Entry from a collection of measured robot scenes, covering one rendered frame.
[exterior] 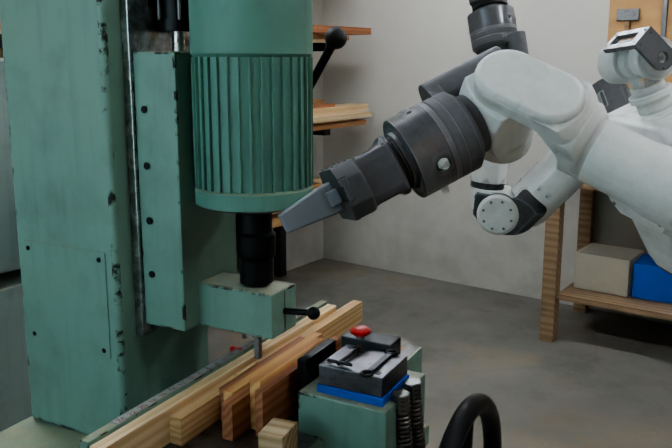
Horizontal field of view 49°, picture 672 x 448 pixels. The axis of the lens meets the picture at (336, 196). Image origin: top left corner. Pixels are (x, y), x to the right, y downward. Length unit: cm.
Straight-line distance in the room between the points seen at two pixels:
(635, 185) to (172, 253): 68
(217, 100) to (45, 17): 32
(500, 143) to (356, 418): 44
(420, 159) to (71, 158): 64
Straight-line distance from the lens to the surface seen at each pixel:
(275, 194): 103
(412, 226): 488
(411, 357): 133
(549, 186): 143
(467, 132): 73
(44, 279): 129
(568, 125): 73
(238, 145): 102
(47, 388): 137
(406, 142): 72
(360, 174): 69
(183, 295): 115
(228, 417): 105
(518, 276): 463
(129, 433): 101
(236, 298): 113
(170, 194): 112
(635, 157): 74
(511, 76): 75
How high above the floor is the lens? 141
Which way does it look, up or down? 11 degrees down
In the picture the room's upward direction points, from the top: straight up
